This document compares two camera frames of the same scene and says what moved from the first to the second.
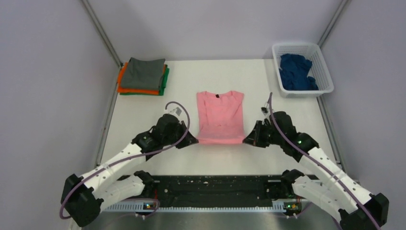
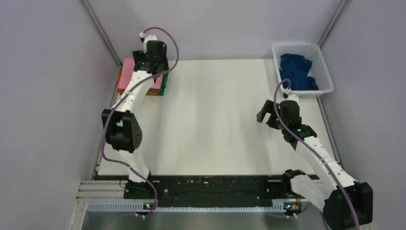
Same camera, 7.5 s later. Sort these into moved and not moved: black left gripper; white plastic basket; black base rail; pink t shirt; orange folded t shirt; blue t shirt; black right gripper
Moved: black right gripper; black left gripper; pink t shirt
Not moved: white plastic basket; blue t shirt; black base rail; orange folded t shirt
